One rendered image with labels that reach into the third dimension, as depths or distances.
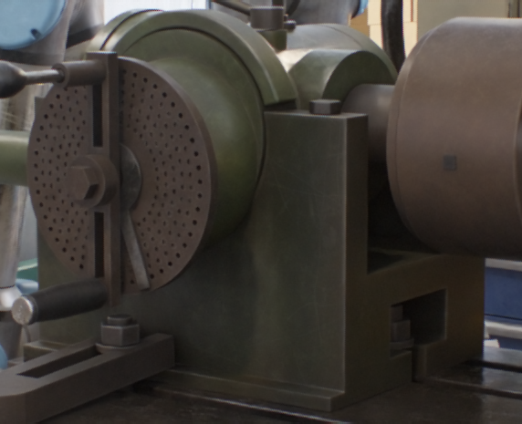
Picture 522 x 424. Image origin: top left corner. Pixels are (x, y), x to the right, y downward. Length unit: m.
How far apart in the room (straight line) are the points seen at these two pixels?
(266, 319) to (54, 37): 0.65
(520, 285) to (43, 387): 2.44
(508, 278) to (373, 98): 2.30
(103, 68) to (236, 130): 0.12
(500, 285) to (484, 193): 2.42
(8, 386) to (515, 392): 0.41
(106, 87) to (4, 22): 0.61
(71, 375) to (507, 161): 0.37
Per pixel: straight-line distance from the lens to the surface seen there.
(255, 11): 1.52
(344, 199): 1.41
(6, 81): 1.32
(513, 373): 1.56
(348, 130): 1.40
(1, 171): 1.54
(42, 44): 2.02
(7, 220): 2.06
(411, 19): 9.91
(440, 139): 1.38
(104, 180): 1.39
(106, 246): 1.42
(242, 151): 1.43
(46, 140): 1.48
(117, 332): 1.48
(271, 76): 1.44
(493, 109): 1.36
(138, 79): 1.41
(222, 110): 1.43
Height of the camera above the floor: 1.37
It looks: 9 degrees down
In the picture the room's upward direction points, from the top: straight up
